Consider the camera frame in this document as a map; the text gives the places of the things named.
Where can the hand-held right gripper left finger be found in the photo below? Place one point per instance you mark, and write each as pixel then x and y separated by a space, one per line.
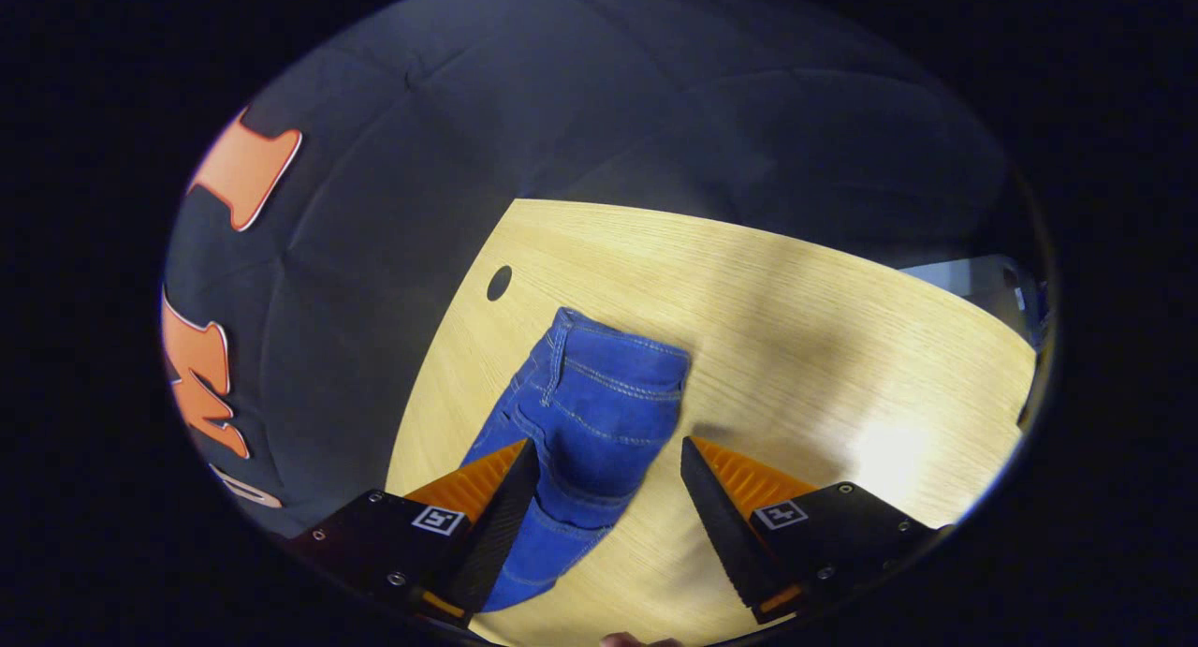
pixel 496 535

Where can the blue jeans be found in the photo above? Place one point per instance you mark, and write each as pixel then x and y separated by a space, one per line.
pixel 590 413

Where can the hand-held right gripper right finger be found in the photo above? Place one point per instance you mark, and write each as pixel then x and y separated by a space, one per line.
pixel 721 525

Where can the black backdrop cloth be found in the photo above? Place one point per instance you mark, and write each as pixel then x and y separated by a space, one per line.
pixel 468 113

